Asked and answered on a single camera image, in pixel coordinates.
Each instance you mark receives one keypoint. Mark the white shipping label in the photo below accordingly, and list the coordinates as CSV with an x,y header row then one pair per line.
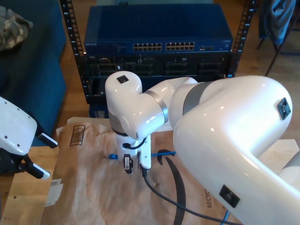
x,y
54,192

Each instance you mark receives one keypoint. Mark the brown paper mailer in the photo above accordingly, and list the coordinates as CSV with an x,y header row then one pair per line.
x,y
93,187

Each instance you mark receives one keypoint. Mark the blue box under rack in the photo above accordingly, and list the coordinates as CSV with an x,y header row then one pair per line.
x,y
98,112

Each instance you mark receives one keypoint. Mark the blue sofa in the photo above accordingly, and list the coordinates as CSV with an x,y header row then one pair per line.
x,y
30,70

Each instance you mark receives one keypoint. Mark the camouflage cloth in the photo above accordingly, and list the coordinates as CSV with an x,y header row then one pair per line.
x,y
11,30

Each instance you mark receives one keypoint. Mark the black rack server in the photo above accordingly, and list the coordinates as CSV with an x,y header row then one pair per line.
x,y
159,61

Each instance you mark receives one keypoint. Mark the dark metal chair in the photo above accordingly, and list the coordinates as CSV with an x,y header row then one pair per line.
x,y
273,59

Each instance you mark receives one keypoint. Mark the blue-grey jacket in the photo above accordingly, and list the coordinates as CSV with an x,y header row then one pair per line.
x,y
276,21

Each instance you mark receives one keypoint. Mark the black perforated rack post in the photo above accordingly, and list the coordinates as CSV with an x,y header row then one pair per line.
x,y
72,28
243,28

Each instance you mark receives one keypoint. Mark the blue network switch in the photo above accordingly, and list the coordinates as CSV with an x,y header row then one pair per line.
x,y
152,23

